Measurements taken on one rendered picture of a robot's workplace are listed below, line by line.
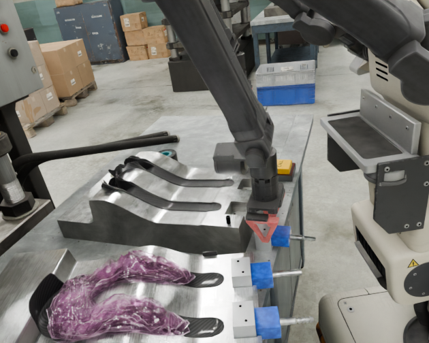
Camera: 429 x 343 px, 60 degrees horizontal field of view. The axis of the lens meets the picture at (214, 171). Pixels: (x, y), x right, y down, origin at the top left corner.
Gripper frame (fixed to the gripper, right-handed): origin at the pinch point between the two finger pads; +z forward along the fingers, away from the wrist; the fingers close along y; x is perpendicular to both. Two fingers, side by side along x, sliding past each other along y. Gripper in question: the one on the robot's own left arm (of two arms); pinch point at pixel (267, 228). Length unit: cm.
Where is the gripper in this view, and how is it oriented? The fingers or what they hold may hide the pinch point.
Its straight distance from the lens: 86.8
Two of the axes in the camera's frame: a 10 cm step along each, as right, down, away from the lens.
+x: 9.5, 0.3, -3.1
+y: -2.9, 5.0, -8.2
